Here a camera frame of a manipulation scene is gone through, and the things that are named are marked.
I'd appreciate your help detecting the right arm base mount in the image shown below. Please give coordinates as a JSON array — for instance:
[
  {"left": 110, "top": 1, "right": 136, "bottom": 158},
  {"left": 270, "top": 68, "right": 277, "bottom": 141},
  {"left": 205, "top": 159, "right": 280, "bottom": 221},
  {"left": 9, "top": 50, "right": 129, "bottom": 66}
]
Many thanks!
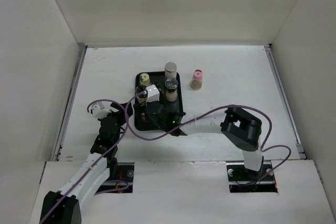
[{"left": 226, "top": 161, "right": 278, "bottom": 193}]

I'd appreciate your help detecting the black rectangular tray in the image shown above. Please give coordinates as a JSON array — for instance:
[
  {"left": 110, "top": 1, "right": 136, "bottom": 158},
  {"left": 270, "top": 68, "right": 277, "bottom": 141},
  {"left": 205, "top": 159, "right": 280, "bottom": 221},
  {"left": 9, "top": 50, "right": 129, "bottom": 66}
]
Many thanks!
[{"left": 134, "top": 71, "right": 184, "bottom": 131}]

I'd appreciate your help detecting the grey grinder top bottle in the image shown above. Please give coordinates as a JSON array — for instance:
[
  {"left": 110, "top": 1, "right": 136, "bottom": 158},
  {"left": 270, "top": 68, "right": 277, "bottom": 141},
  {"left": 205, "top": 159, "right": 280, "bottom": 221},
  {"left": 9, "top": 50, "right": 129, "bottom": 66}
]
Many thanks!
[{"left": 165, "top": 78, "right": 179, "bottom": 102}]

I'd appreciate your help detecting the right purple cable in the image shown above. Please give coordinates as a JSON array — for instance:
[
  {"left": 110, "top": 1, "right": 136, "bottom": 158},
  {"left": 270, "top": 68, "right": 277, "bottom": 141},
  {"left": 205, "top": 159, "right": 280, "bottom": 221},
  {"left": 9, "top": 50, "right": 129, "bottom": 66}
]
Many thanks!
[{"left": 125, "top": 90, "right": 292, "bottom": 186}]

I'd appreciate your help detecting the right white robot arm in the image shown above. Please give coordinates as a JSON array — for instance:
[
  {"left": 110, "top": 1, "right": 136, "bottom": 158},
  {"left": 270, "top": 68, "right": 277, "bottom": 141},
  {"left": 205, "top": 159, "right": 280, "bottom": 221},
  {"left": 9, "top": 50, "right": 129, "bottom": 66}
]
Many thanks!
[{"left": 133, "top": 101, "right": 264, "bottom": 180}]

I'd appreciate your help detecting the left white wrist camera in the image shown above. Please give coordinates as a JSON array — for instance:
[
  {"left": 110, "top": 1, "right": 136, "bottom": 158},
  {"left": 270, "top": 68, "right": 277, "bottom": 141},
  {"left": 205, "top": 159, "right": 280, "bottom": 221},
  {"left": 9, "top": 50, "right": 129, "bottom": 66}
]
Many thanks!
[{"left": 87, "top": 101, "right": 111, "bottom": 119}]

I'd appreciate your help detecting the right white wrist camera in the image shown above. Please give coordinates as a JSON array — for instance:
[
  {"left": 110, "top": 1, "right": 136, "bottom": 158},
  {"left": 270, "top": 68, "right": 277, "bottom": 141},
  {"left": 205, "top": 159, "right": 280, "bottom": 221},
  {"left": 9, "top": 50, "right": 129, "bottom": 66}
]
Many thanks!
[{"left": 145, "top": 84, "right": 160, "bottom": 103}]

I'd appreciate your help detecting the pink cap spice bottle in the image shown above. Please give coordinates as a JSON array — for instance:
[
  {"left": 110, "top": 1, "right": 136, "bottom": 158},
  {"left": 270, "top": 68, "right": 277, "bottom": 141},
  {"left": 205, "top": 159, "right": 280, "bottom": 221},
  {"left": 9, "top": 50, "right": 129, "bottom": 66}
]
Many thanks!
[{"left": 190, "top": 69, "right": 203, "bottom": 90}]

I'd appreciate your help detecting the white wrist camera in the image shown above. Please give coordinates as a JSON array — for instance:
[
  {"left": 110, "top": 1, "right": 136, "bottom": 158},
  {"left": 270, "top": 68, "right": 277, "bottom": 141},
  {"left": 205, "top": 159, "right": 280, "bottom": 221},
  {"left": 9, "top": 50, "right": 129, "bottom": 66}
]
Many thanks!
[
  {"left": 87, "top": 101, "right": 111, "bottom": 119},
  {"left": 145, "top": 84, "right": 160, "bottom": 103}
]

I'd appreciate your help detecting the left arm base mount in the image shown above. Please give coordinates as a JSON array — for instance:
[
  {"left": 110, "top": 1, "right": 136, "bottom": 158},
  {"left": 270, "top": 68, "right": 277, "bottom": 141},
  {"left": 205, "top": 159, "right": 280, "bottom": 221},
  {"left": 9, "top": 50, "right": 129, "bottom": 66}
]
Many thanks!
[{"left": 96, "top": 158, "right": 135, "bottom": 195}]

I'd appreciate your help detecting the red label jar white lid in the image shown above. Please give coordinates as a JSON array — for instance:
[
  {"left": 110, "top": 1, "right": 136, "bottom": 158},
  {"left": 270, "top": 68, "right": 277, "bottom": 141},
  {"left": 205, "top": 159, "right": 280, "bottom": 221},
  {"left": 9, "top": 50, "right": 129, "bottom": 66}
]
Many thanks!
[{"left": 141, "top": 113, "right": 148, "bottom": 123}]

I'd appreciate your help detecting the black grinder top bottle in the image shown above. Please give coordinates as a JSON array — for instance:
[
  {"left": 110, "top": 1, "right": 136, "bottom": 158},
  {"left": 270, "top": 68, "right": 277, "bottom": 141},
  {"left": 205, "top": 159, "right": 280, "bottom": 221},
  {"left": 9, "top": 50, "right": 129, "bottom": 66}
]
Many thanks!
[{"left": 135, "top": 85, "right": 148, "bottom": 105}]

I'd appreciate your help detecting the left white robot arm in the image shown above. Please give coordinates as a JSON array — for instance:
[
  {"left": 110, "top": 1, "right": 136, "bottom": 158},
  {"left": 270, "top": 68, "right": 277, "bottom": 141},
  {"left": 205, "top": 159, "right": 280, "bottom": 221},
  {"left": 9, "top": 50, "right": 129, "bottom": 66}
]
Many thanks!
[{"left": 39, "top": 101, "right": 133, "bottom": 223}]

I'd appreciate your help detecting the yellow cap spice bottle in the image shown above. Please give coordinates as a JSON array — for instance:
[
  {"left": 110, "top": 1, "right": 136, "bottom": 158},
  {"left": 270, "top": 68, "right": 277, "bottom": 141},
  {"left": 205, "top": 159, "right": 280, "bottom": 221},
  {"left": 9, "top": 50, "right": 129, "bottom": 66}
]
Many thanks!
[{"left": 139, "top": 73, "right": 151, "bottom": 87}]

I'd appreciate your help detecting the black cap small pepper bottle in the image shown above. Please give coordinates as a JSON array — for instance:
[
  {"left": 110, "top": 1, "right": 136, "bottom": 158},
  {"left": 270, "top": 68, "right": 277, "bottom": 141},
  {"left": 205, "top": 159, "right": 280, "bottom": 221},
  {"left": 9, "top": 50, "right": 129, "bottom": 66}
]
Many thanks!
[{"left": 155, "top": 82, "right": 164, "bottom": 103}]

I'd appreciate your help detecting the blue label silver cap bottle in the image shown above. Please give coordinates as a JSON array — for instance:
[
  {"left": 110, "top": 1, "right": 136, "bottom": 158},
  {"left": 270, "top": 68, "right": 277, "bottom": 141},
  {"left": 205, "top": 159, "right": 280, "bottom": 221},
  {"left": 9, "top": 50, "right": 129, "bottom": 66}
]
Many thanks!
[{"left": 164, "top": 62, "right": 177, "bottom": 79}]

